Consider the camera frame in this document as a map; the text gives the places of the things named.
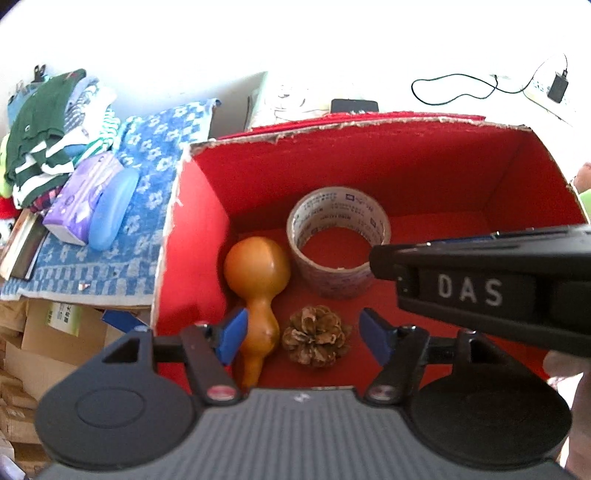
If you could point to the person's right forearm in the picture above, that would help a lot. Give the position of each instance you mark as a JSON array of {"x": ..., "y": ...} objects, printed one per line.
[{"x": 582, "y": 429}]

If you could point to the white power strip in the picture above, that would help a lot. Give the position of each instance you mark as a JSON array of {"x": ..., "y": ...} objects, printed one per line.
[{"x": 540, "y": 99}]

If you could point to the brown pine cone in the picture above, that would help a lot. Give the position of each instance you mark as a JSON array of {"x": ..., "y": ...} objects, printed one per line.
[{"x": 314, "y": 334}]

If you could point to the person's right hand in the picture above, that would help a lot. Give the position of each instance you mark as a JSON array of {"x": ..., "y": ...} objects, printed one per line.
[{"x": 558, "y": 367}]

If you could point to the large red cardboard box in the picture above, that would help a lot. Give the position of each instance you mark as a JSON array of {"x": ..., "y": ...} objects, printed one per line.
[{"x": 369, "y": 161}]

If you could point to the small bright green toy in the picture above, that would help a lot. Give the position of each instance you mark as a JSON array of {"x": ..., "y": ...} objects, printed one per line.
[{"x": 3, "y": 175}]

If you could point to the brown cardboard box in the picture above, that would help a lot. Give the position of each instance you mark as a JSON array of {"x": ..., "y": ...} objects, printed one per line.
[{"x": 60, "y": 350}]

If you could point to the stack of books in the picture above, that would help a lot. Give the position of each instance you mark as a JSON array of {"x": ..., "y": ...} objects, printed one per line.
[{"x": 23, "y": 244}]

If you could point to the brown dried gourd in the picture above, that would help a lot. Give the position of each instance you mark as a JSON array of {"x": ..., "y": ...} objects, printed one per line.
[{"x": 256, "y": 267}]

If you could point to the pile of folded clothes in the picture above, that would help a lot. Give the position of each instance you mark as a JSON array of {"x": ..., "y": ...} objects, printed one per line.
[{"x": 41, "y": 115}]

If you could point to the stack of cardboard boxes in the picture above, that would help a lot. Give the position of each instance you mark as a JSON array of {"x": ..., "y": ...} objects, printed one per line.
[{"x": 16, "y": 406}]

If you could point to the black binder clip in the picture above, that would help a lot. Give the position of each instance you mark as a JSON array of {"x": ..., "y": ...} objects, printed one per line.
[{"x": 39, "y": 74}]

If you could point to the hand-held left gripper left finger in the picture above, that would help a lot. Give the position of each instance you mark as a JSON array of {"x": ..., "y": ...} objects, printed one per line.
[{"x": 233, "y": 334}]

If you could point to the purple tissue pack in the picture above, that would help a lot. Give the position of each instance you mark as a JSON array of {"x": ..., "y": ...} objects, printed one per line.
[{"x": 74, "y": 203}]

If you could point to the black smartphone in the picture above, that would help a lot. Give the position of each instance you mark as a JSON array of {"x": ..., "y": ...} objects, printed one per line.
[{"x": 353, "y": 105}]

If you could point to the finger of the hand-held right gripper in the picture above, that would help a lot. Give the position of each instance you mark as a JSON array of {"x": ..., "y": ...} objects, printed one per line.
[{"x": 385, "y": 261}]

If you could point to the red and white plush toy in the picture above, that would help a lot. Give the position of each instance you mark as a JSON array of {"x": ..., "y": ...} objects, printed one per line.
[{"x": 4, "y": 207}]

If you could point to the black charger plug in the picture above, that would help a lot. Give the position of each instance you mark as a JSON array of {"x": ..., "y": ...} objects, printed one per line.
[{"x": 557, "y": 88}]

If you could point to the beige packing tape roll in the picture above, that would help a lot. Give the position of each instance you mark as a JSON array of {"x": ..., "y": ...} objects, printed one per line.
[{"x": 323, "y": 284}]

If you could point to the blue floral towel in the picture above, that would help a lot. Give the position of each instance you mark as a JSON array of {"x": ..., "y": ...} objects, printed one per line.
[{"x": 138, "y": 230}]

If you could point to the small blue box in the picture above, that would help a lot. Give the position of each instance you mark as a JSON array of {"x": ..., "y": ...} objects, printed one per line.
[{"x": 122, "y": 318}]

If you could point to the blue glasses case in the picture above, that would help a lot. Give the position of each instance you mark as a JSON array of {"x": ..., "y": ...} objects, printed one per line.
[{"x": 111, "y": 207}]

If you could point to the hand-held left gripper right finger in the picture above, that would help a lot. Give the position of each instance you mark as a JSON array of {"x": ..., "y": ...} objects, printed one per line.
[{"x": 376, "y": 334}]

